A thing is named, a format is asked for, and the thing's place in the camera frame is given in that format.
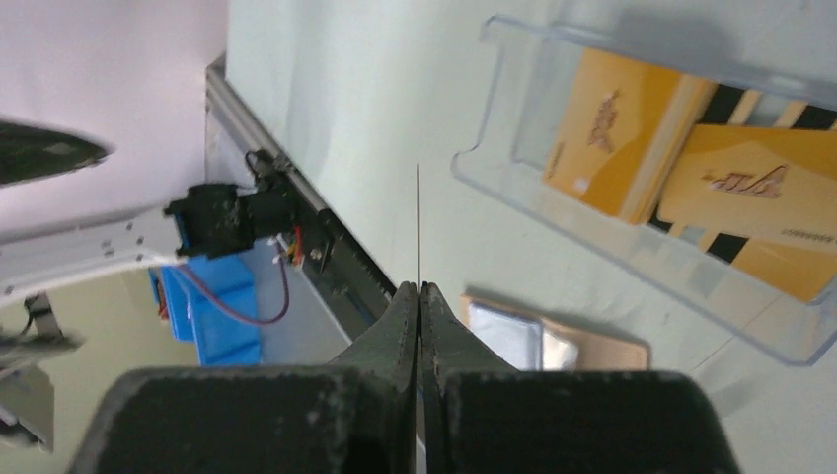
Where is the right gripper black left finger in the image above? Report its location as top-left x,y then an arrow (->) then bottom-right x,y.
68,282 -> 419,473

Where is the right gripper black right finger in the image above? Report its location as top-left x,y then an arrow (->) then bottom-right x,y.
419,282 -> 739,473

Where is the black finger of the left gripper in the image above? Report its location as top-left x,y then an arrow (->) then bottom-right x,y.
1,120 -> 111,187

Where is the clear plastic card box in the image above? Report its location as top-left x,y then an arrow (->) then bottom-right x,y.
451,1 -> 836,366

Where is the orange credit card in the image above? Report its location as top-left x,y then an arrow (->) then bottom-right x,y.
415,163 -> 423,290

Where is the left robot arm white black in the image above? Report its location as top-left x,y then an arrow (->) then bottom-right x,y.
1,117 -> 309,306

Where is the orange credit cards stack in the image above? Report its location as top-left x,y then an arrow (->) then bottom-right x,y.
542,47 -> 836,302

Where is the blue plastic crate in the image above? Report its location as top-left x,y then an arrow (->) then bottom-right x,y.
148,256 -> 261,366

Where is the aluminium front frame rail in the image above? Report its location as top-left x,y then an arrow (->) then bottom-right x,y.
205,53 -> 328,212

